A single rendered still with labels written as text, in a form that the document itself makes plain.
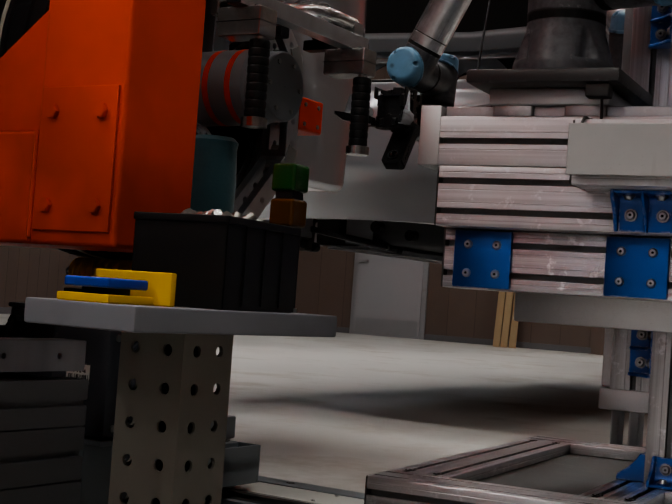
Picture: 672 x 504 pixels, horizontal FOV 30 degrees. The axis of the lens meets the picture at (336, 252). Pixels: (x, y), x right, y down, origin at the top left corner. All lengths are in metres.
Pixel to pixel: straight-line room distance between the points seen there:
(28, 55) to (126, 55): 0.20
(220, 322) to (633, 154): 0.58
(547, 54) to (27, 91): 0.75
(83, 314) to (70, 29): 0.51
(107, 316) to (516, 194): 0.68
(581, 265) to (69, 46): 0.79
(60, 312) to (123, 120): 0.35
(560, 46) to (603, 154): 0.23
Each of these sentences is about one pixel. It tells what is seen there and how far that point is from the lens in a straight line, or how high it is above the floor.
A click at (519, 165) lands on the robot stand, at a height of 0.69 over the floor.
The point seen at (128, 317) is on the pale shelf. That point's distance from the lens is 1.41.
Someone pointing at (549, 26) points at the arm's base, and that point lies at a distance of 1.87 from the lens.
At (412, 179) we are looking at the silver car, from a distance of 4.78.
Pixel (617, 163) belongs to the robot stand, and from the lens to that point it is 1.68.
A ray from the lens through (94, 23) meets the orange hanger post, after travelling 1.78.
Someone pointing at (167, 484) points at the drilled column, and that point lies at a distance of 1.55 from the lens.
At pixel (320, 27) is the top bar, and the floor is 0.96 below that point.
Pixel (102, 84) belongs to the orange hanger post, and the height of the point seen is 0.74.
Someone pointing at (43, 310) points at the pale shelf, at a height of 0.44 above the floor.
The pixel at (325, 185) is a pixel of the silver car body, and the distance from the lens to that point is 3.10.
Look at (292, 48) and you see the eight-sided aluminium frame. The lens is 2.58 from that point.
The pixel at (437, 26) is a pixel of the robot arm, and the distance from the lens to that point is 2.55.
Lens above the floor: 0.47
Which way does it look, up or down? 2 degrees up
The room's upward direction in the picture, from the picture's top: 4 degrees clockwise
